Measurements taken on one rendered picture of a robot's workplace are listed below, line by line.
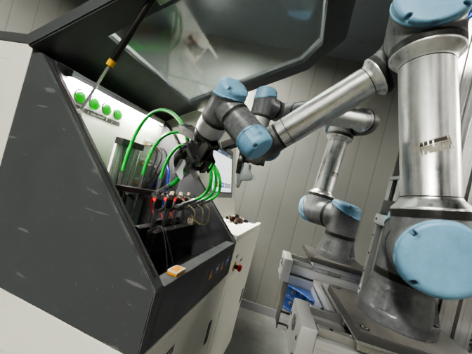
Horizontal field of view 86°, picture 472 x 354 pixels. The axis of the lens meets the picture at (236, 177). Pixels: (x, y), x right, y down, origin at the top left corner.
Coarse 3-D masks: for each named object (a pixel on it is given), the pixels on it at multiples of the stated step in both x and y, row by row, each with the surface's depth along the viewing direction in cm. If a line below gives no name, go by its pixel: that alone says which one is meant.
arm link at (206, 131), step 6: (198, 120) 66; (198, 126) 65; (204, 126) 63; (210, 126) 62; (204, 132) 64; (210, 132) 64; (216, 132) 64; (222, 132) 65; (210, 138) 65; (216, 138) 66
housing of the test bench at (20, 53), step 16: (0, 32) 77; (16, 32) 76; (0, 48) 77; (16, 48) 75; (32, 48) 73; (0, 64) 76; (16, 64) 74; (0, 80) 76; (16, 80) 74; (0, 96) 75; (16, 96) 73; (0, 112) 74; (0, 128) 74; (0, 144) 73; (0, 160) 73
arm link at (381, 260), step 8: (384, 224) 58; (384, 232) 55; (384, 240) 52; (384, 248) 52; (376, 256) 57; (384, 256) 53; (376, 264) 55; (384, 264) 53; (392, 264) 49; (392, 272) 51
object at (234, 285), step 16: (192, 112) 136; (176, 128) 138; (208, 176) 143; (224, 208) 172; (240, 240) 132; (256, 240) 190; (240, 256) 144; (240, 272) 156; (224, 288) 124; (240, 288) 171; (224, 304) 132; (224, 320) 144; (224, 336) 157; (208, 352) 125
